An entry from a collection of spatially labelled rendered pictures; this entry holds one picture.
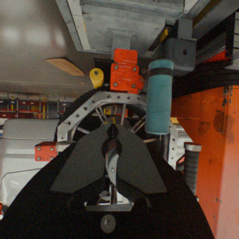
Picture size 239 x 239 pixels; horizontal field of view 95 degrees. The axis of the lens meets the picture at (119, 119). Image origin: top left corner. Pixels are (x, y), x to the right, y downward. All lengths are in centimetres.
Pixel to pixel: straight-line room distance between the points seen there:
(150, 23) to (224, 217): 100
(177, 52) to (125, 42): 29
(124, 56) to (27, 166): 106
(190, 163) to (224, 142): 34
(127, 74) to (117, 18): 29
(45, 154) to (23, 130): 60
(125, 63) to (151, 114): 25
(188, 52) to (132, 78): 40
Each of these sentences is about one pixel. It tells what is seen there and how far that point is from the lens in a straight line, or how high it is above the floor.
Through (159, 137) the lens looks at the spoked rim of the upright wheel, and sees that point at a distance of 67.
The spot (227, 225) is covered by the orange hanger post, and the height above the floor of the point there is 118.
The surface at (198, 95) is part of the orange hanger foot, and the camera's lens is 82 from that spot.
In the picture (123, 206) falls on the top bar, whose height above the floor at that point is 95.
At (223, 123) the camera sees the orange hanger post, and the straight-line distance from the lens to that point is 69.
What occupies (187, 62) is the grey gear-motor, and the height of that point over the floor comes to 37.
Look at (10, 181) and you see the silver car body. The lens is 131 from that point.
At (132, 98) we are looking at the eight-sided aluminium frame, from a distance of 51.
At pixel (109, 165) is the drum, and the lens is 38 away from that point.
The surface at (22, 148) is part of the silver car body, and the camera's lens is 117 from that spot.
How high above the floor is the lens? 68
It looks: 3 degrees up
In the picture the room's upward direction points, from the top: 177 degrees counter-clockwise
